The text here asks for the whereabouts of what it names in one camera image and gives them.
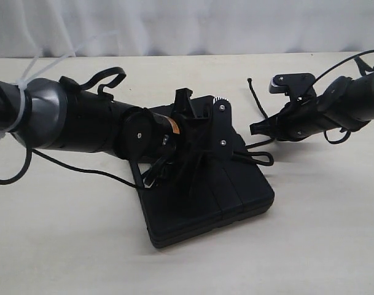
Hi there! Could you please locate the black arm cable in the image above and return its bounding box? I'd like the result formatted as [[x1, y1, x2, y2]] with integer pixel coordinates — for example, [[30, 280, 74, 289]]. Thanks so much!
[[309, 49, 374, 144], [0, 66, 144, 189]]

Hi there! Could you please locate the white zip tie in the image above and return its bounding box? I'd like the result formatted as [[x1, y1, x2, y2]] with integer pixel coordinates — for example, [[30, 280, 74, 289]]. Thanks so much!
[[0, 29, 120, 160]]

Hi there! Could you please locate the black plastic carrying case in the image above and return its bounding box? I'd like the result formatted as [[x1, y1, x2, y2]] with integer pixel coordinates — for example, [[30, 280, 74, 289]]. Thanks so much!
[[130, 104, 275, 248]]

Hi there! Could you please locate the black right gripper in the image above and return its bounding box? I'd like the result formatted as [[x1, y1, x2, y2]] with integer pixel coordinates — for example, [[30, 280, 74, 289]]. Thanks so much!
[[249, 95, 331, 141]]

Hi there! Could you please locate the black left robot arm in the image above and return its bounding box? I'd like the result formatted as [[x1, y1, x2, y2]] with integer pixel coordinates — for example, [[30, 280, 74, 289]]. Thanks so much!
[[0, 77, 212, 191]]

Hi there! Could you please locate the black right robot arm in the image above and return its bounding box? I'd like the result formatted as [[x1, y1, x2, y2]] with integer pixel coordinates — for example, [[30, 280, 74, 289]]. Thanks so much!
[[250, 60, 374, 142]]

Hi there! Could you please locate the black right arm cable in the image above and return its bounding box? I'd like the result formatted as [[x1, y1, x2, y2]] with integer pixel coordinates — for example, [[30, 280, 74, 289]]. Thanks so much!
[[309, 49, 374, 144]]

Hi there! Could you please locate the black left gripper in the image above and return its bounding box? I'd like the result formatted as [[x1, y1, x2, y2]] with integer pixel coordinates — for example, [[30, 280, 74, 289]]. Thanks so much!
[[142, 88, 214, 197]]

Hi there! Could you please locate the white backdrop curtain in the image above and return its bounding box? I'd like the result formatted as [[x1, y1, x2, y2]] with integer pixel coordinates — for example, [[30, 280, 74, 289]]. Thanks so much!
[[0, 1, 374, 58]]

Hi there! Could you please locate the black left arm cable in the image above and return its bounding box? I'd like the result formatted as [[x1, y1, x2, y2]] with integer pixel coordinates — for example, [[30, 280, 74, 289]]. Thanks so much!
[[0, 66, 144, 189]]

